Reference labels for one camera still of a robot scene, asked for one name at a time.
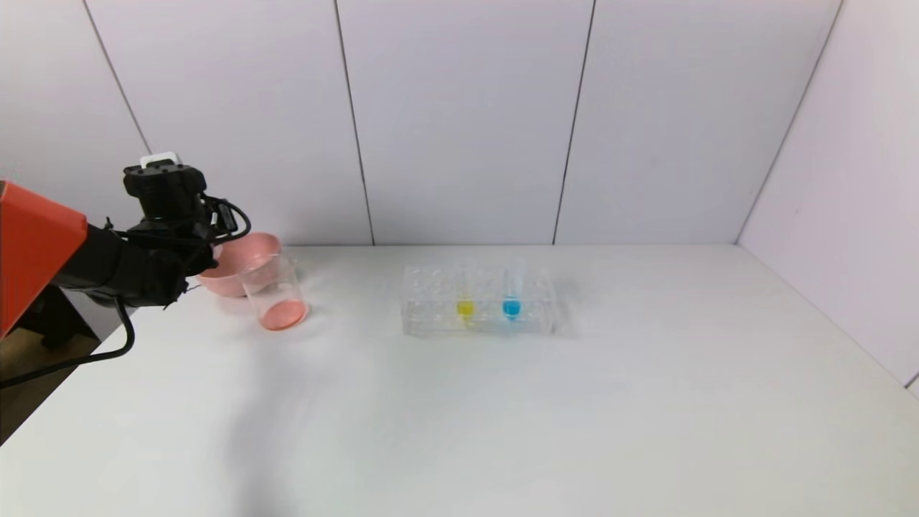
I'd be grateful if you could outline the test tube with yellow pigment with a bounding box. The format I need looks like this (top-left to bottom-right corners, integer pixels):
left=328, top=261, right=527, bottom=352
left=456, top=260, right=477, bottom=322

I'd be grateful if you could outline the clear plastic test tube rack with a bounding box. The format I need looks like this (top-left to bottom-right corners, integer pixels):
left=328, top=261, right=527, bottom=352
left=400, top=264, right=558, bottom=337

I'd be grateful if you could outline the test tube with blue pigment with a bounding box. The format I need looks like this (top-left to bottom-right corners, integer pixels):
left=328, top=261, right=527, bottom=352
left=502, top=258, right=524, bottom=324

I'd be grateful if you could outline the clear glass beaker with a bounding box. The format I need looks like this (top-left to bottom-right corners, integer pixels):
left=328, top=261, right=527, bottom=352
left=239, top=254, right=312, bottom=332

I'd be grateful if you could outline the pink bowl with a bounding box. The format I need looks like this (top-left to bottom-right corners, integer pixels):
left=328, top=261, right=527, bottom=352
left=197, top=232, right=283, bottom=299

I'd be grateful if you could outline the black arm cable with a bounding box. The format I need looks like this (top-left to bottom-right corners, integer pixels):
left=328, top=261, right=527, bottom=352
left=0, top=195, right=253, bottom=390

